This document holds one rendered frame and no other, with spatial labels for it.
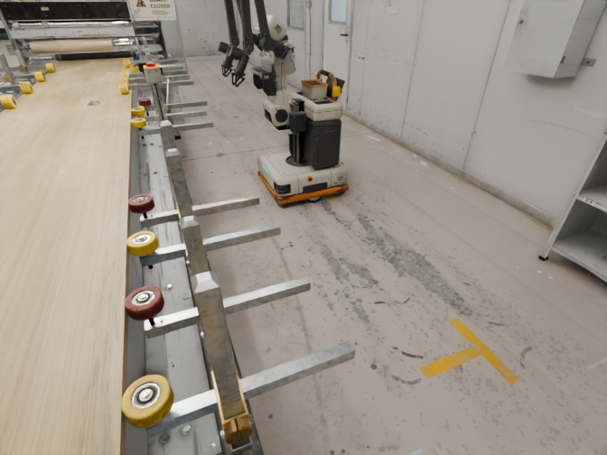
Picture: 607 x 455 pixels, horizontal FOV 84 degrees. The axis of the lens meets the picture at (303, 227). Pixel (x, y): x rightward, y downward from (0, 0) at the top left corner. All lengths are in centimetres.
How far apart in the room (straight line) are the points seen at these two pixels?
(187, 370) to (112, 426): 40
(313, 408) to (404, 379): 45
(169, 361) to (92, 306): 30
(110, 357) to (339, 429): 108
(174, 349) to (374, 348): 107
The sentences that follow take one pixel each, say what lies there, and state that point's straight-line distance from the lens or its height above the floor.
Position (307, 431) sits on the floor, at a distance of 163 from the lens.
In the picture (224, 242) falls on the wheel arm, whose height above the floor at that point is 84.
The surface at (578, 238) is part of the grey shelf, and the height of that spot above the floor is 14.
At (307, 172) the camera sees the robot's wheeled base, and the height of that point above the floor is 28.
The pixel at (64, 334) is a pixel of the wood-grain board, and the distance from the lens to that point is 88.
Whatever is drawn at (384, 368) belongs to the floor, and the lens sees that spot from 181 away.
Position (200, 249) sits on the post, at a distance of 74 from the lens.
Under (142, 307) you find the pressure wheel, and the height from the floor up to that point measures 91.
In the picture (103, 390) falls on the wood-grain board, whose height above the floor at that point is 90.
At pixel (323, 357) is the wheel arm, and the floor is 83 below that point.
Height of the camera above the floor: 147
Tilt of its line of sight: 34 degrees down
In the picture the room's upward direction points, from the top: straight up
